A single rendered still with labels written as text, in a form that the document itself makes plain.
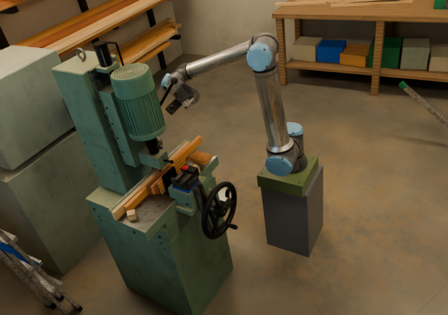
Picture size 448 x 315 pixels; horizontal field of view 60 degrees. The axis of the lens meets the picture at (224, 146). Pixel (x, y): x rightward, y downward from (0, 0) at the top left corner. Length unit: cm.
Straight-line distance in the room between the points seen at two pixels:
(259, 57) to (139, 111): 59
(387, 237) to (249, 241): 93
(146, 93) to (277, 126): 69
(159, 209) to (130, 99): 53
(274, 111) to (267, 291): 117
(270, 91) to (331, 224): 134
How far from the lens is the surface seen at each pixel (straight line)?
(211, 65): 212
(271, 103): 192
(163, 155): 193
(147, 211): 189
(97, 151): 209
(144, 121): 176
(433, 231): 300
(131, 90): 169
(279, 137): 203
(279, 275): 265
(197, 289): 237
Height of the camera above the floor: 214
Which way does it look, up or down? 35 degrees down
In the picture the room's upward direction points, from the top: 10 degrees counter-clockwise
